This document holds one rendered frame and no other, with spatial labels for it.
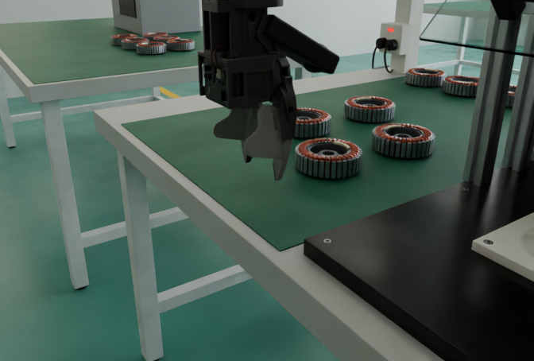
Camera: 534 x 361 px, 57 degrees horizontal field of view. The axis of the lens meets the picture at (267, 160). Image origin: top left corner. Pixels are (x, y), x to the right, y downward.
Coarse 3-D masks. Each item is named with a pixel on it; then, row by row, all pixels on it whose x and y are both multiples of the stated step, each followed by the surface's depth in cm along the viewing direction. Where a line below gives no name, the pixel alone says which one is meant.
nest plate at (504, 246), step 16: (512, 224) 59; (528, 224) 59; (480, 240) 55; (496, 240) 55; (512, 240) 55; (528, 240) 55; (496, 256) 53; (512, 256) 52; (528, 256) 52; (528, 272) 50
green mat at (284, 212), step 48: (336, 96) 128; (384, 96) 128; (432, 96) 128; (192, 144) 94; (240, 144) 94; (240, 192) 74; (288, 192) 74; (336, 192) 74; (384, 192) 74; (288, 240) 61
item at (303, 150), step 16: (304, 144) 84; (320, 144) 85; (336, 144) 85; (352, 144) 83; (304, 160) 79; (320, 160) 78; (336, 160) 77; (352, 160) 78; (320, 176) 78; (336, 176) 78
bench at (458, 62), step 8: (424, 8) 406; (432, 8) 400; (464, 48) 479; (456, 56) 483; (424, 64) 460; (432, 64) 461; (440, 64) 468; (448, 64) 474; (456, 64) 485; (464, 64) 478; (472, 64) 471; (480, 64) 464; (456, 72) 487; (512, 72) 440
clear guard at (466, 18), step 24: (456, 0) 45; (480, 0) 43; (432, 24) 46; (456, 24) 44; (480, 24) 42; (504, 24) 40; (528, 24) 39; (480, 48) 41; (504, 48) 39; (528, 48) 38
